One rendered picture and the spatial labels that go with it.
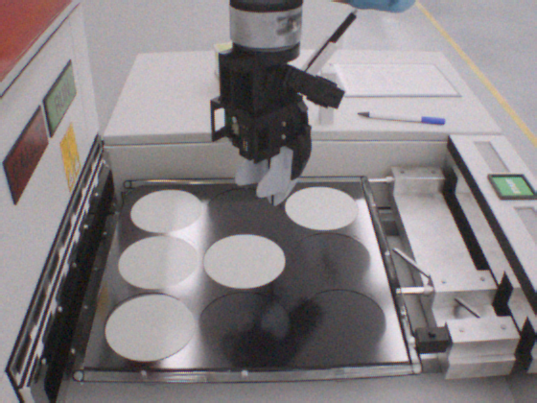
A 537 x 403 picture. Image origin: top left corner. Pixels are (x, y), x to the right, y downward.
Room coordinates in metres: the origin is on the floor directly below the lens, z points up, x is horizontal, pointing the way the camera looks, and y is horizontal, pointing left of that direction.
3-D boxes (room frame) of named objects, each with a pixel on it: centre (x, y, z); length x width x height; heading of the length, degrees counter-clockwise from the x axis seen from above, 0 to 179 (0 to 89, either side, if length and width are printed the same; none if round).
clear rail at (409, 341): (0.57, -0.15, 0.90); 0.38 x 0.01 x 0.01; 2
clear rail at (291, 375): (0.38, 0.02, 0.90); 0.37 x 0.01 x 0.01; 92
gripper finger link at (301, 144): (0.59, -0.03, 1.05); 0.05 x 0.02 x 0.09; 45
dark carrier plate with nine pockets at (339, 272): (0.56, 0.03, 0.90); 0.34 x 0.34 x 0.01; 2
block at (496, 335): (0.43, -0.24, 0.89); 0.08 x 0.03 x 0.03; 92
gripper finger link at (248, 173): (0.60, 0.01, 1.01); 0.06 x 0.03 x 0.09; 135
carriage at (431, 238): (0.59, -0.24, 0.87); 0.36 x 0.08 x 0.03; 2
